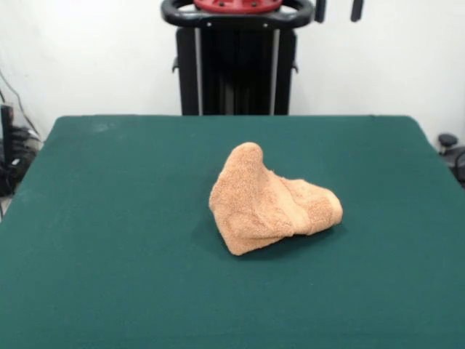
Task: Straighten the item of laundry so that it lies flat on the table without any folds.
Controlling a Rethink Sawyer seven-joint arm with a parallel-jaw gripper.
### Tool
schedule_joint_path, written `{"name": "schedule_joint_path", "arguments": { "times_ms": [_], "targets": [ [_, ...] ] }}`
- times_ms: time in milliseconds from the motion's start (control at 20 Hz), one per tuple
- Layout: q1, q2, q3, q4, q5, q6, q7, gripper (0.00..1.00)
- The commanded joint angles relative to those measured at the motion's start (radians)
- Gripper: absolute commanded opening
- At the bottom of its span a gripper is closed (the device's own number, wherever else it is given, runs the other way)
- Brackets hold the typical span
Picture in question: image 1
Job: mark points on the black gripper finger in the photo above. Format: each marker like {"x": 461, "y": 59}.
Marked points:
{"x": 356, "y": 10}
{"x": 320, "y": 10}

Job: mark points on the tan terry cloth towel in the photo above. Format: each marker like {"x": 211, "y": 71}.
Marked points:
{"x": 254, "y": 203}

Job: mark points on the black power strip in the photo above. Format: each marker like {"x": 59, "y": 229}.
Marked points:
{"x": 6, "y": 127}

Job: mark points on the dark green table cloth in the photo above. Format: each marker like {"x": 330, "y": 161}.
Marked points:
{"x": 54, "y": 291}

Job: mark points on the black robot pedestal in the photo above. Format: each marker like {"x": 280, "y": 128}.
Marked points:
{"x": 236, "y": 72}

